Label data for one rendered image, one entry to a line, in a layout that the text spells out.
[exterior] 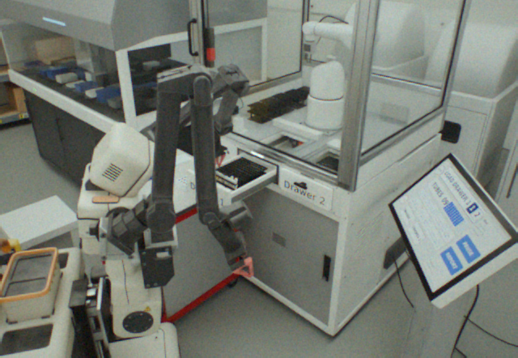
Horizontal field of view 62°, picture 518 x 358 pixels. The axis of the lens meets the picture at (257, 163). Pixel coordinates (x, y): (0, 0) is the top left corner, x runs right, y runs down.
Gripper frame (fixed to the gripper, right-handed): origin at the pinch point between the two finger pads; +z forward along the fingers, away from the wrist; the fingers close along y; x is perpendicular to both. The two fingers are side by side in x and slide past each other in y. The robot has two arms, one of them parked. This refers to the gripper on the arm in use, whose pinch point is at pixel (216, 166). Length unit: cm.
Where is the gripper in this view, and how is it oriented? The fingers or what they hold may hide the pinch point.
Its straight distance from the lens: 204.9
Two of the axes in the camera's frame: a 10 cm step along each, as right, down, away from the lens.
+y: 7.0, -3.4, 6.3
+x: -7.1, -3.1, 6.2
